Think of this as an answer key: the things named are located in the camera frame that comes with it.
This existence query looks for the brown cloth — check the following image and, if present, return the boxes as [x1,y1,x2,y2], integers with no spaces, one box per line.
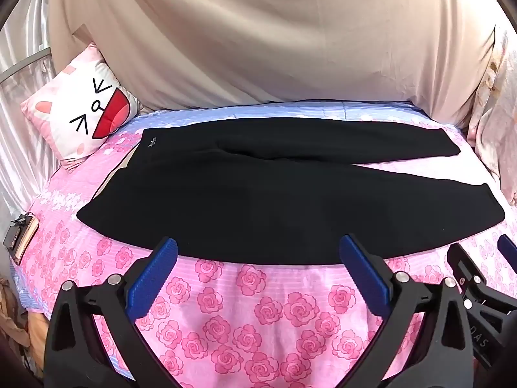
[0,279,50,372]

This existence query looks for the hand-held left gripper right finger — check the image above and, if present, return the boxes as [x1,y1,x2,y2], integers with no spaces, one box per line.
[339,233,476,388]

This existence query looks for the tan notebook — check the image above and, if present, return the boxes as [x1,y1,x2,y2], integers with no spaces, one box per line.
[13,217,40,265]

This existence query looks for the cartoon face pillow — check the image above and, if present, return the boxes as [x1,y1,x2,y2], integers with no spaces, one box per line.
[21,42,143,172]

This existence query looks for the grey metal rail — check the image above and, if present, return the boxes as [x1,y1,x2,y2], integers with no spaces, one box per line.
[0,46,51,85]

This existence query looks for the white satin curtain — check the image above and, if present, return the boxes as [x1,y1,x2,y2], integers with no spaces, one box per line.
[0,0,61,227]

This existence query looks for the pale floral blanket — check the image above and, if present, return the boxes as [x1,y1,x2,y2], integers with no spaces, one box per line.
[464,24,517,207]

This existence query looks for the black pants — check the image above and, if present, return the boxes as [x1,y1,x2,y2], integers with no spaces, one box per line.
[76,118,506,265]

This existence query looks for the pink rose print bedsheet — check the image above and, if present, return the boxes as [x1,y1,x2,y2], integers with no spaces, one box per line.
[10,101,517,388]

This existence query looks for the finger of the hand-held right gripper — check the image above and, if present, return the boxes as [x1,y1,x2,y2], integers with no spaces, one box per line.
[447,242,517,325]
[498,234,517,264]

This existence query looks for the beige hanging cloth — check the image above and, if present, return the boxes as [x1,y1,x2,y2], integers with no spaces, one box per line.
[47,0,499,128]

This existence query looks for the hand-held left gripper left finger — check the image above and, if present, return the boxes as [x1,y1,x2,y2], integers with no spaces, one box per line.
[44,236,179,388]

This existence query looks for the black phone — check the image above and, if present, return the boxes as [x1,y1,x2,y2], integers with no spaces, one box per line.
[3,213,35,250]

